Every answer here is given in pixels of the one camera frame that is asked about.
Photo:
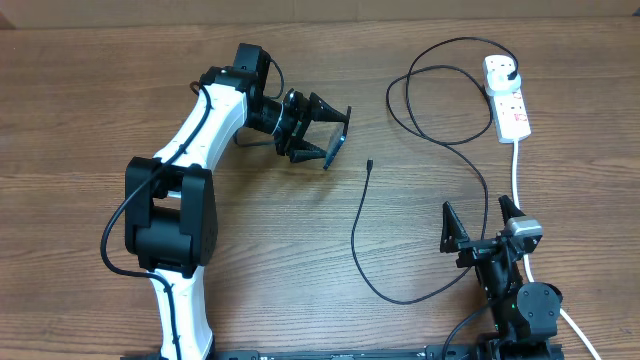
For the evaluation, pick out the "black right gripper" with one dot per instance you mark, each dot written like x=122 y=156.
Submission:
x=454 y=235

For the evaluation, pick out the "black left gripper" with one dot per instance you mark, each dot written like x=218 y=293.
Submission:
x=292 y=142

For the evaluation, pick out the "Samsung Galaxy smartphone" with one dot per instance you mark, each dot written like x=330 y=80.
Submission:
x=336 y=141

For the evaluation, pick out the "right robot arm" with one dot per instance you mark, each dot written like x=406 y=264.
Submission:
x=525 y=313

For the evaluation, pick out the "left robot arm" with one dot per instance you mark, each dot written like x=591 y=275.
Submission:
x=169 y=208

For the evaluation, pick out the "white power strip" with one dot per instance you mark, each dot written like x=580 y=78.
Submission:
x=510 y=114

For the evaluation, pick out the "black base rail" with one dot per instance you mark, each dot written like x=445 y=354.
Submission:
x=430 y=352

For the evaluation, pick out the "white USB wall charger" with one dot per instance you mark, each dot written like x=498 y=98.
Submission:
x=498 y=83

